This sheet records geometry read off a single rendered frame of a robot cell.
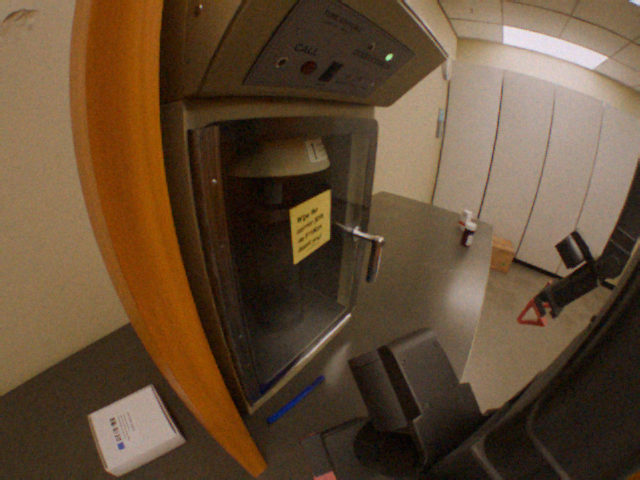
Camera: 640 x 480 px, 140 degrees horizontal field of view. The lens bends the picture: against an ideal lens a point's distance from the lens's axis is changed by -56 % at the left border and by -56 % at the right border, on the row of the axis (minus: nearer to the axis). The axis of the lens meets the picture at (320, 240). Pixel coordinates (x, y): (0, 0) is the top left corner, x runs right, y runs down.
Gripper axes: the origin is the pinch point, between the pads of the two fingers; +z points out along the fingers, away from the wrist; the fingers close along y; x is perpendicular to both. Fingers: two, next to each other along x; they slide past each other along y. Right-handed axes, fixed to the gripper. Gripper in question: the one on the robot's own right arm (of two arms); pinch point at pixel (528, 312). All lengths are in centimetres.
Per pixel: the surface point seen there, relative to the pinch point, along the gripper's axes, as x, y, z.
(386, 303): -20.0, 20.8, 23.7
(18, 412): -10, 119, 18
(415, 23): -31, 42, -34
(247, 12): -26, 57, -32
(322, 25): -28, 52, -32
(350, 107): -38, 40, -19
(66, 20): -70, 90, -30
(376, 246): -24.5, 35.8, -3.1
